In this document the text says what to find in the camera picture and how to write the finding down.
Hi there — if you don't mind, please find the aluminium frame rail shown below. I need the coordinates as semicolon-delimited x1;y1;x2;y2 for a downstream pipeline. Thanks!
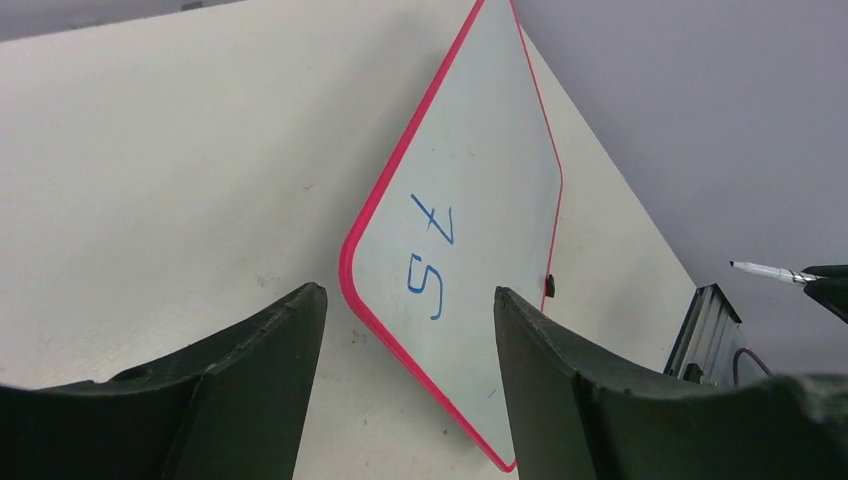
663;284;772;388

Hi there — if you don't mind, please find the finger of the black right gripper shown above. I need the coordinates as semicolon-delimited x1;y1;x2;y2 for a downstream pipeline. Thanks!
804;277;848;323
802;265;848;277

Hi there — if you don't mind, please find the pink framed whiteboard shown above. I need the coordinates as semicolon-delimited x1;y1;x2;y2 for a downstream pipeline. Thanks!
338;1;563;472

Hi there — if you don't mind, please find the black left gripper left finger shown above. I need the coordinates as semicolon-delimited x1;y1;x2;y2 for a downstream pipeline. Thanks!
1;283;328;479

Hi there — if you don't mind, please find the black right whiteboard foot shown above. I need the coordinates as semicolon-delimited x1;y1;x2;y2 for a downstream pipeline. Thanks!
544;274;556;298

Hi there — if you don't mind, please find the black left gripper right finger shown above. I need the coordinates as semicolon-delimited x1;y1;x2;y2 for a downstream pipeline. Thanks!
494;287;847;479

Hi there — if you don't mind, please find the blue white whiteboard marker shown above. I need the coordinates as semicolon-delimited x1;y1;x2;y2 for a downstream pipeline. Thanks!
729;261;822;285

